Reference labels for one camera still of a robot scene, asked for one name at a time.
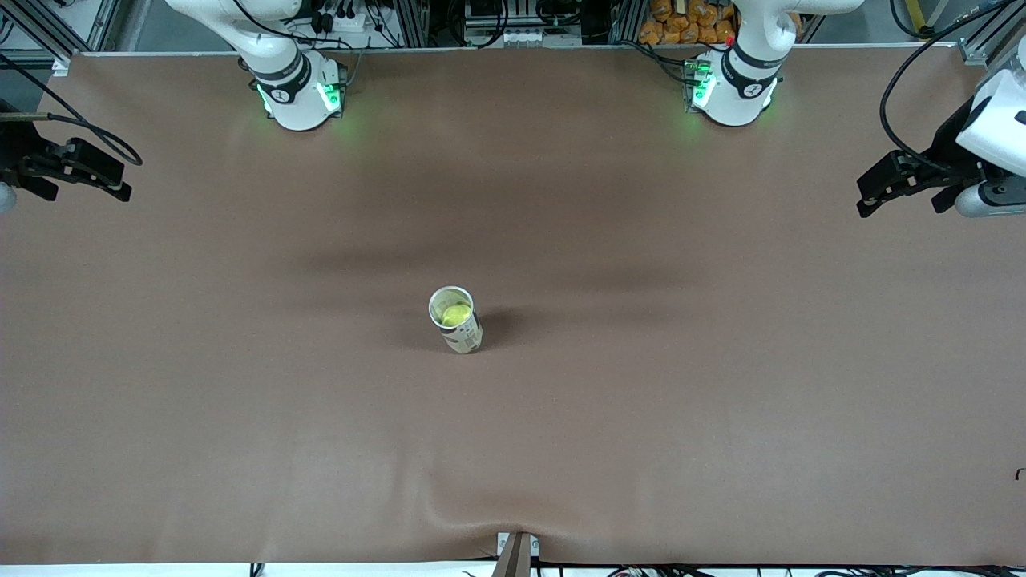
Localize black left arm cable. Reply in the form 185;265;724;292
879;0;1015;171

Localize yellow black object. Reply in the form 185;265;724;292
904;0;939;39

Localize camera mount post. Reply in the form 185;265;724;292
493;531;540;577

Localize pile of orange objects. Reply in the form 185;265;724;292
637;0;738;46

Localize white blue tennis ball can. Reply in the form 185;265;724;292
428;286;484;354

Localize brown table mat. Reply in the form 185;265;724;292
0;44;1026;567

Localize white power strip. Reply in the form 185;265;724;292
309;6;371;34

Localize aluminium frame profile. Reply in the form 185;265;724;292
958;0;1026;67
0;0;121;67

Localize aluminium upright profile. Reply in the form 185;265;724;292
391;0;431;47
608;0;647;45

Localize white connector block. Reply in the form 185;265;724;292
499;26;584;47

